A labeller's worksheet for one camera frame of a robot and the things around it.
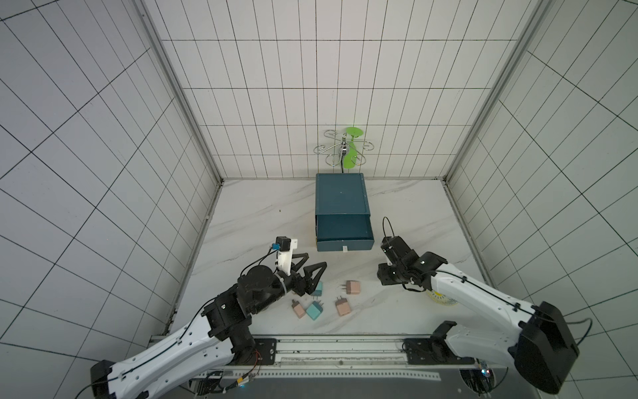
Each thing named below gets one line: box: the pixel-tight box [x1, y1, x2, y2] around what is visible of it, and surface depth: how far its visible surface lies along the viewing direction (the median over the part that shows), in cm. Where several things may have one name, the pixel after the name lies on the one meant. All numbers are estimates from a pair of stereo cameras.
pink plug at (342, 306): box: [334, 295, 352, 317], surface depth 82 cm
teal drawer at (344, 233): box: [315, 214, 375, 252], surface depth 81 cm
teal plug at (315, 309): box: [305, 300, 324, 321], surface depth 81 cm
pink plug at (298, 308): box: [291, 299, 306, 319], surface depth 81 cm
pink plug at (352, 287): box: [340, 280, 362, 296], surface depth 87 cm
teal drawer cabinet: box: [314, 172, 375, 247], surface depth 84 cm
